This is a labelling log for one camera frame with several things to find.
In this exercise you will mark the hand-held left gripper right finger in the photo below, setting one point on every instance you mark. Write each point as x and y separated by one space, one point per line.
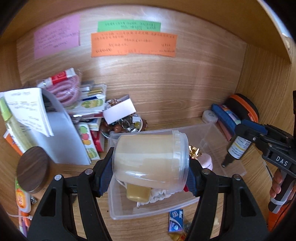
192 182

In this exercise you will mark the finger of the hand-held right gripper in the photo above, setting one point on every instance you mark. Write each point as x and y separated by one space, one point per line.
248 135
254 126

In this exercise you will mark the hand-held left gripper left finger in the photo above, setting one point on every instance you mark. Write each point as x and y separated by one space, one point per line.
105 178

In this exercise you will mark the dark bottle with yellow label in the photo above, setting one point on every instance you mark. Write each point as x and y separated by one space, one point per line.
238 148

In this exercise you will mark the pink round jar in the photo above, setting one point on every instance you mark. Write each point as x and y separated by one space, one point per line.
206 162

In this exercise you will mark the gold compact case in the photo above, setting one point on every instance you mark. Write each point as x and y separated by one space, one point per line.
137 193

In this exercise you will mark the clear plastic storage box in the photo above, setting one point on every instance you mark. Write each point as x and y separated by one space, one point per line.
129 208

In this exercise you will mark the cream plastic jar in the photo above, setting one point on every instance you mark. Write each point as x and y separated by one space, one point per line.
148 160

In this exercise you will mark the wooden desktop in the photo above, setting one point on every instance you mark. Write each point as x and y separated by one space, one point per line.
143 229

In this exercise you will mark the person's right hand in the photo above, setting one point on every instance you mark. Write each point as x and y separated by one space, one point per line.
278 185

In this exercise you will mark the pink flat pouch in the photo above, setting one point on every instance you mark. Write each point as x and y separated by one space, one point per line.
225 133

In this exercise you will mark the black orange round case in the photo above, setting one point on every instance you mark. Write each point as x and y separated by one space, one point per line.
244 104

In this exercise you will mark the blue pencil case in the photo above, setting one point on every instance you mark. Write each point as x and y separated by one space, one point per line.
225 118

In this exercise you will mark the red small box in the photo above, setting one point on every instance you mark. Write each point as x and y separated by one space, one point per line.
98 141

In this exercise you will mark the small blue packet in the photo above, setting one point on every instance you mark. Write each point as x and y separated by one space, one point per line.
175 220

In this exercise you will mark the dark candy wrapper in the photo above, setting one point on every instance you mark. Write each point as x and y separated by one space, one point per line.
187 227

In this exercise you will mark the small bowl of trinkets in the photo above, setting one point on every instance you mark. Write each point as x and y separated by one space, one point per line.
126 126

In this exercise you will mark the white small box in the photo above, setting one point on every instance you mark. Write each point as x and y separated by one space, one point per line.
118 111

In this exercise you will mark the dark wooden mug lid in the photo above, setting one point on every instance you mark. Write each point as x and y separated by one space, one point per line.
32 169

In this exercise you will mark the black binder clip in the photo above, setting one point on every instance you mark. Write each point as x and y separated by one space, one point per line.
33 200

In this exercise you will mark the fruit print boxes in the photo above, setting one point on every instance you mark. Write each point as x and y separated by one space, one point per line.
92 102

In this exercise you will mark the orange green tube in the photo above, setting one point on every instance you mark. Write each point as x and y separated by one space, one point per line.
23 197

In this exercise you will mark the orange marker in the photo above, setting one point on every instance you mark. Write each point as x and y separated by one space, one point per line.
26 221

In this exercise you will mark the pink coil packet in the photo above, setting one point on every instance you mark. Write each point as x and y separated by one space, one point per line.
66 90

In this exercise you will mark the orange carton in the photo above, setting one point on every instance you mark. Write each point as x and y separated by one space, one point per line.
11 142

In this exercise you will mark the white printed booklet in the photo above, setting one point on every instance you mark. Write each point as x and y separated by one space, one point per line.
27 111

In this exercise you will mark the green spray bottle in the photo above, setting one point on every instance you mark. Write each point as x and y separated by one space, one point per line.
11 125

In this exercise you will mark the wooden shelf board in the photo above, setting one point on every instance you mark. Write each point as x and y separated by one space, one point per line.
208 7

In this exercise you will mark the orange paper note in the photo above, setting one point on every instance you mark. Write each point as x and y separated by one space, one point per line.
134 44

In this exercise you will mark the pink paper note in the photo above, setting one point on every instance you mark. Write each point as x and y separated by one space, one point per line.
56 37

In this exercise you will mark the green paper note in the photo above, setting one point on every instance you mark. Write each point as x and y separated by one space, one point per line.
129 26

